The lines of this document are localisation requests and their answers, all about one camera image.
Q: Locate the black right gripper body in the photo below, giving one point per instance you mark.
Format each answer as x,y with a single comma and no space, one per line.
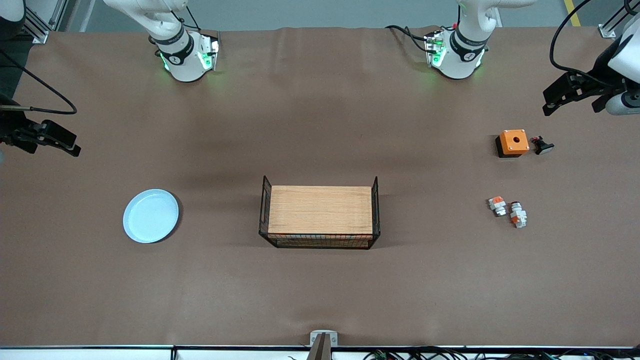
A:
11,126

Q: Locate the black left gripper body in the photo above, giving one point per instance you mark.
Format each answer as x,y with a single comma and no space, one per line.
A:
598,80

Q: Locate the light blue round plate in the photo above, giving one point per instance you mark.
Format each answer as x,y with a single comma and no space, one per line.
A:
150,216

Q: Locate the red button with contact block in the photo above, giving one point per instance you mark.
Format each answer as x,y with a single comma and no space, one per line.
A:
518,216

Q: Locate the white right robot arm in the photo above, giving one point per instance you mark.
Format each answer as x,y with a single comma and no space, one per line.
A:
182,62

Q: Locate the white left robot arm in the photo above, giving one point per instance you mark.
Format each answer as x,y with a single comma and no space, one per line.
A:
462,62

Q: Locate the black push button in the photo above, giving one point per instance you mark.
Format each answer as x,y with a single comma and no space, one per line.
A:
542,146

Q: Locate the orange button box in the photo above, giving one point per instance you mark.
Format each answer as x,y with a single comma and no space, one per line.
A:
513,141

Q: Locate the white orange contact block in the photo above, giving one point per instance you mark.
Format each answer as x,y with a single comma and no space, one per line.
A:
497,205

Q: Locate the wooden board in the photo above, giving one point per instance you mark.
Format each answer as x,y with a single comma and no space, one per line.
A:
320,210

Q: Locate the brown table mat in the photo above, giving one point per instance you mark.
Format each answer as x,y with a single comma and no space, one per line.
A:
320,290

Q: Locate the aluminium frame profile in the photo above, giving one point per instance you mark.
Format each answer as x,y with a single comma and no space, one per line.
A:
42,25
612,27

